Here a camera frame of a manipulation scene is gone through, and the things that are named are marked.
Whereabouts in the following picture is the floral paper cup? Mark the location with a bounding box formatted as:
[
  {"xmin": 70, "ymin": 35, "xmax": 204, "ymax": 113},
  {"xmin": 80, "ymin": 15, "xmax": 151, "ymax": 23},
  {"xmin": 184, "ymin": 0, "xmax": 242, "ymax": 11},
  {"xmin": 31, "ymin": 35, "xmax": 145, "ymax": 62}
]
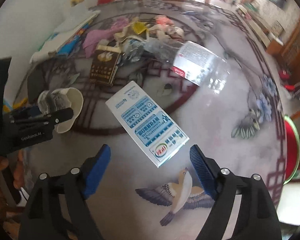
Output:
[{"xmin": 37, "ymin": 87, "xmax": 84, "ymax": 134}]

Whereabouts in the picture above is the white blue milk carton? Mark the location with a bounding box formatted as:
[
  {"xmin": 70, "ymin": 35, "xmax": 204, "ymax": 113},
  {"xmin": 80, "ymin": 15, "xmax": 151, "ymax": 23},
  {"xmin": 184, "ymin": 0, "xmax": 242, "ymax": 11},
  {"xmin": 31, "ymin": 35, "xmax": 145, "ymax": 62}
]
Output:
[{"xmin": 106, "ymin": 81, "xmax": 189, "ymax": 167}]

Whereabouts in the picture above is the pink plastic bag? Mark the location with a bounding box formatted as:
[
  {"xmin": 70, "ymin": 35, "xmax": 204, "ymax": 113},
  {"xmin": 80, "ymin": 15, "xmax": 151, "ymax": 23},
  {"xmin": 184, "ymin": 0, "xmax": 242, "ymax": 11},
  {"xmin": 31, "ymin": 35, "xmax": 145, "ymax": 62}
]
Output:
[{"xmin": 82, "ymin": 17, "xmax": 129, "ymax": 58}]

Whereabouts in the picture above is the blue children book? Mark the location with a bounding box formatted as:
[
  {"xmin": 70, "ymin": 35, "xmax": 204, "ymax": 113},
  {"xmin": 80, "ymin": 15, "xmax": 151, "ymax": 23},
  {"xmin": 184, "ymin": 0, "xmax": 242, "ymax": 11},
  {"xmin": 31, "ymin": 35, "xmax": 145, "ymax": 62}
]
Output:
[{"xmin": 56, "ymin": 22, "xmax": 90, "ymax": 57}]

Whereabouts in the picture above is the red bin with green rim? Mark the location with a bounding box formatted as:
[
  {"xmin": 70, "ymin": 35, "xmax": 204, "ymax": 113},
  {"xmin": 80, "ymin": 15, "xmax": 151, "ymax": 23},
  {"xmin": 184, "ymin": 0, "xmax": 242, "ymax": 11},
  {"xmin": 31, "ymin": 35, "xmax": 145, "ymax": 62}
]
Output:
[{"xmin": 283, "ymin": 115, "xmax": 300, "ymax": 185}]

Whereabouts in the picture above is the brown cigarette box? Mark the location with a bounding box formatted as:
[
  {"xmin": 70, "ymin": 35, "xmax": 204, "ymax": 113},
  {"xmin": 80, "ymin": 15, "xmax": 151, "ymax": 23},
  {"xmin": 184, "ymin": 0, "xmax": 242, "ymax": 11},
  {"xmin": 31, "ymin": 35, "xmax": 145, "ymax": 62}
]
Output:
[{"xmin": 89, "ymin": 45, "xmax": 122, "ymax": 86}]

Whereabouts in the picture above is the clear plastic bottle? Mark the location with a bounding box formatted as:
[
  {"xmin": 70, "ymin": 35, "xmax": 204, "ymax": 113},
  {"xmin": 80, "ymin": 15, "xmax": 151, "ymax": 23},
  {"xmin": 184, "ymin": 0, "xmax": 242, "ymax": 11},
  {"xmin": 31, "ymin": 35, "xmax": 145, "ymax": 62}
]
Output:
[{"xmin": 143, "ymin": 38, "xmax": 230, "ymax": 94}]

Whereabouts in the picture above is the yellow snack package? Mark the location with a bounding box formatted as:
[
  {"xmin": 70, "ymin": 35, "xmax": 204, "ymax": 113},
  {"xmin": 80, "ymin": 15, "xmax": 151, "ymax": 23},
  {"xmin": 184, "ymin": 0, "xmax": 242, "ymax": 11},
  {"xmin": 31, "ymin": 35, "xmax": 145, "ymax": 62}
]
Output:
[{"xmin": 131, "ymin": 21, "xmax": 148, "ymax": 35}]

